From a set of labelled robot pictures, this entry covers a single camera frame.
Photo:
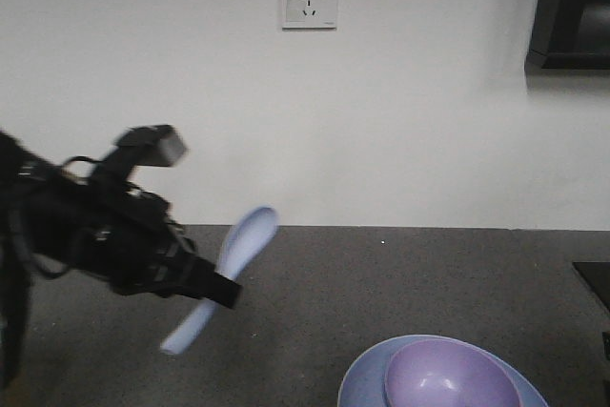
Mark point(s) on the black induction cooktop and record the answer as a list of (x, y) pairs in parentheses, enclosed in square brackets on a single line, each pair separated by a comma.
[(595, 275)]

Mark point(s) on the purple plastic bowl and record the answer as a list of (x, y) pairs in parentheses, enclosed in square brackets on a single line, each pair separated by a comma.
[(434, 372)]

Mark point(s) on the black wall cabinet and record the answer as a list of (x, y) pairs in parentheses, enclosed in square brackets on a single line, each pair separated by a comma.
[(570, 35)]

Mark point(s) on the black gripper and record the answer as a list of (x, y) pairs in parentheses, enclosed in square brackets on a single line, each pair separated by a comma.
[(105, 226)]

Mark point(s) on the light blue plastic plate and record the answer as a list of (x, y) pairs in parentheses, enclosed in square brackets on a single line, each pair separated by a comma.
[(363, 383)]

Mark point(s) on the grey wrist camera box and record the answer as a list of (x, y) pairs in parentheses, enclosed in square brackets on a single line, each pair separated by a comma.
[(152, 145)]

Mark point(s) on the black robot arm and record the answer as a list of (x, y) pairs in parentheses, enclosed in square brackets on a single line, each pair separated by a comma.
[(15, 275)]

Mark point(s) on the light blue plastic spoon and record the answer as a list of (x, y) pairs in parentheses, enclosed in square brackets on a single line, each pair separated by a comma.
[(243, 242)]

